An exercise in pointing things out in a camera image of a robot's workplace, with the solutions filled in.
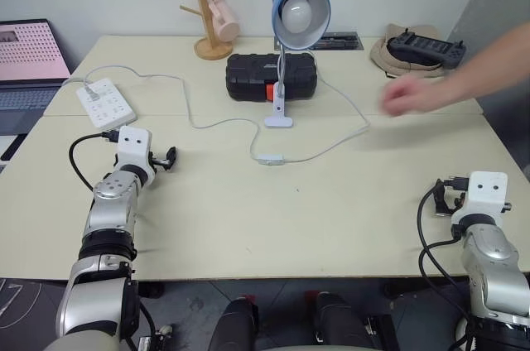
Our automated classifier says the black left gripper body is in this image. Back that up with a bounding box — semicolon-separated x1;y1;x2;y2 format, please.
147;151;169;171

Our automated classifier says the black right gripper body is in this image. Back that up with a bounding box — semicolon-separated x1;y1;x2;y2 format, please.
447;189;465;213

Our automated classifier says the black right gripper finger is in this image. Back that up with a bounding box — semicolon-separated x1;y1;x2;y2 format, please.
433;178;450;202
432;198;452;219

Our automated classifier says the blue desk lamp white clip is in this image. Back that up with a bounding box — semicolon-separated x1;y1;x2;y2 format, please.
263;0;333;129

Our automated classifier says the person's bare hand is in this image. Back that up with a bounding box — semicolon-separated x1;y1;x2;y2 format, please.
379;76;441;118

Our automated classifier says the white power strip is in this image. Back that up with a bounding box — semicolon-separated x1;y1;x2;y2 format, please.
75;77;138;129

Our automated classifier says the black plastic tool case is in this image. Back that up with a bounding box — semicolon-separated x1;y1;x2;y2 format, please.
224;52;320;103

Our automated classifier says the wooden mug tree stand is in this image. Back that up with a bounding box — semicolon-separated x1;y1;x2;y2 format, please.
179;0;235;60

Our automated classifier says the black handheld controller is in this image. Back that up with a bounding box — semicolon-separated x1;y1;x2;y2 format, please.
385;27;469;70

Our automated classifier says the pink cup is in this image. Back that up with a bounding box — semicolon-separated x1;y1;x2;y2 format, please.
207;0;242;42

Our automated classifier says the beige bucket hat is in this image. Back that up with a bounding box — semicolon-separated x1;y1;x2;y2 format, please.
369;22;449;79

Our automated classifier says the dark rounded robot leg shape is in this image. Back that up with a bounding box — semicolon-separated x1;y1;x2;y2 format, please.
205;295;261;351
305;290;401;351

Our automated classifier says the laptop with pink screen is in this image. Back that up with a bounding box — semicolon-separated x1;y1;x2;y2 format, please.
0;17;74;137

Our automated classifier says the white light bulb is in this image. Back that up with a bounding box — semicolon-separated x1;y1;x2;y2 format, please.
281;0;313;34

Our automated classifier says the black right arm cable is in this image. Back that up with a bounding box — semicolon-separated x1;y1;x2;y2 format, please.
417;176;481;351

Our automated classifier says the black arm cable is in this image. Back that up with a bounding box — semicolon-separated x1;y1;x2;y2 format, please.
68;130;122;193
417;176;481;351

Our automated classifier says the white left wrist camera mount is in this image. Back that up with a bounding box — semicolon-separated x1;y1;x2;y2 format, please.
112;126;157;186

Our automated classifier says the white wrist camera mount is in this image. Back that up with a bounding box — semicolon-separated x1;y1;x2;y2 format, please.
450;171;513;228
112;126;157;186

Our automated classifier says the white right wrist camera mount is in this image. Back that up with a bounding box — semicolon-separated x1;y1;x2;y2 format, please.
450;171;513;228

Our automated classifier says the white lamp power cord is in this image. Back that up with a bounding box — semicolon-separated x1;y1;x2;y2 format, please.
84;64;371;166

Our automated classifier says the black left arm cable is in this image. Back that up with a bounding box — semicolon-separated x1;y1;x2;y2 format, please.
68;130;122;193

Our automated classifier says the white inline cord switch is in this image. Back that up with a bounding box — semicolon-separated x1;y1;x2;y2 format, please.
255;153;287;167

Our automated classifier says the white power strip cable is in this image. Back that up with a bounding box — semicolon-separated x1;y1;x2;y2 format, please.
60;76;89;89

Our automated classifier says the black table cable slot cover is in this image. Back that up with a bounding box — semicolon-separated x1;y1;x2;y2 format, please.
272;30;364;52

